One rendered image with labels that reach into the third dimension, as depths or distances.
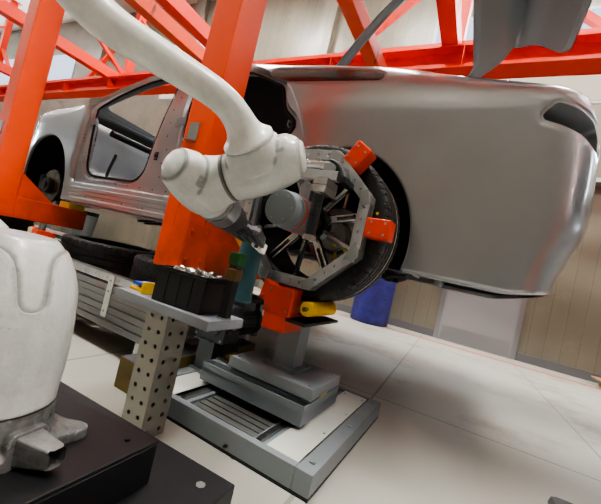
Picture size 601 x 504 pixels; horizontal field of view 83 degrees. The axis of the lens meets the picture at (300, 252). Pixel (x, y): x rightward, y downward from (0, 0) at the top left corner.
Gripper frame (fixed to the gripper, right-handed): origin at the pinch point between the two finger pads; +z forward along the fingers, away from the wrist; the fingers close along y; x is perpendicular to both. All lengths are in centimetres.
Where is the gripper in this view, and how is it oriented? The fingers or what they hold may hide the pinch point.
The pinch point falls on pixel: (259, 245)
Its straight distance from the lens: 102.9
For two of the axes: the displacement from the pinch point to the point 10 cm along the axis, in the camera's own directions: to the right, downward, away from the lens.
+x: -3.2, 9.1, -2.8
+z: 3.0, 3.8, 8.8
